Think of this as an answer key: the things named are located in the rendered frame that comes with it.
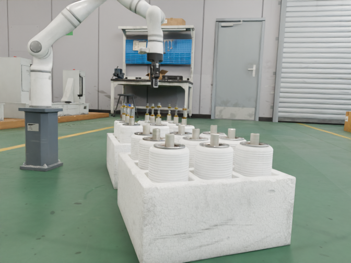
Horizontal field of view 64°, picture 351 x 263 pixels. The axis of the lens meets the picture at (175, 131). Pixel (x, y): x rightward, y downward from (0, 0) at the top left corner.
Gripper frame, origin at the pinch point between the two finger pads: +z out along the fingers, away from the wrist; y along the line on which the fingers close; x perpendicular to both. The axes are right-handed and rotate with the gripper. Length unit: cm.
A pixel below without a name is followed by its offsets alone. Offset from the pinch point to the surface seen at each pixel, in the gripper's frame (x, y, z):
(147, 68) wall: -73, 506, -63
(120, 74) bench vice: -10, 454, -41
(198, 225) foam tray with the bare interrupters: 2, -75, 34
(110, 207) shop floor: 21, -39, 43
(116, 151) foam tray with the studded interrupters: 18.2, -20.6, 27.3
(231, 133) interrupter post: -14, -54, 16
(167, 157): 9, -72, 20
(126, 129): 13.9, -16.6, 19.1
